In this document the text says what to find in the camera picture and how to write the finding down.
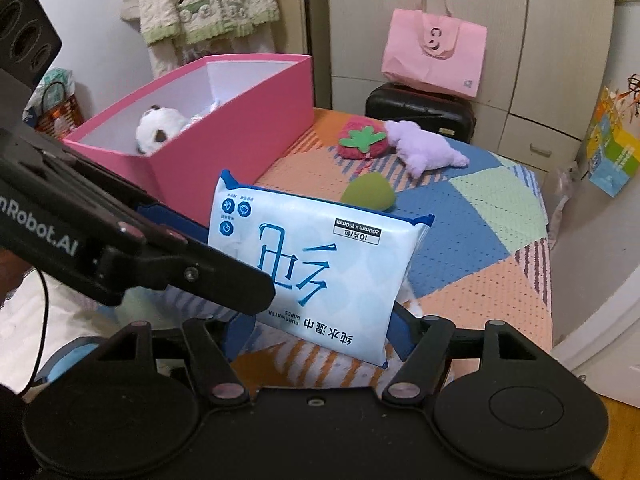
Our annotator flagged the beige wardrobe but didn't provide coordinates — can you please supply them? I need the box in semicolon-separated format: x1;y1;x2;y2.
264;0;622;174

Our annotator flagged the blue wet wipes pack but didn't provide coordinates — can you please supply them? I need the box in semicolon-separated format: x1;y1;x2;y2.
208;170;435;366

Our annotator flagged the pink tote bag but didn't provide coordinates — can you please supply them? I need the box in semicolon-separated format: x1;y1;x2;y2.
381;0;487;99

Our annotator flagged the pink strawberry plush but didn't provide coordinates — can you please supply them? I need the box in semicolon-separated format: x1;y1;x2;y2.
336;116;390;160

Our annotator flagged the white panda plush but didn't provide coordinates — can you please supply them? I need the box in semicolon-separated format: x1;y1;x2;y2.
136;105;190;155

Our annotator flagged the purple plush toy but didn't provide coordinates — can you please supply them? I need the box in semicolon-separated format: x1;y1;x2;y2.
384;120;470;179

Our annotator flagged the green makeup sponge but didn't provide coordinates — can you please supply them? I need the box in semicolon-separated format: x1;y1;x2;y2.
340;172;396;211

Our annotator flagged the colourful gift bag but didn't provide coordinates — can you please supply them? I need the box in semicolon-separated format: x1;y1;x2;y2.
586;74;640;197

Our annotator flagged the white door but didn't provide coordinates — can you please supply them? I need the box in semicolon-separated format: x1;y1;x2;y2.
552;236;639;408

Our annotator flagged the black suitcase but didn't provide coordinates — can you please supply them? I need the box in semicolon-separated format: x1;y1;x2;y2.
364;82;476;144

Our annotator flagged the pink storage box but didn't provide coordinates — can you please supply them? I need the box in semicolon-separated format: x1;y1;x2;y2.
63;53;314;226

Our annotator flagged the woven red basket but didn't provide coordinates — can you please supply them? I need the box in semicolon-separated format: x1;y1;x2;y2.
35;81;85;140

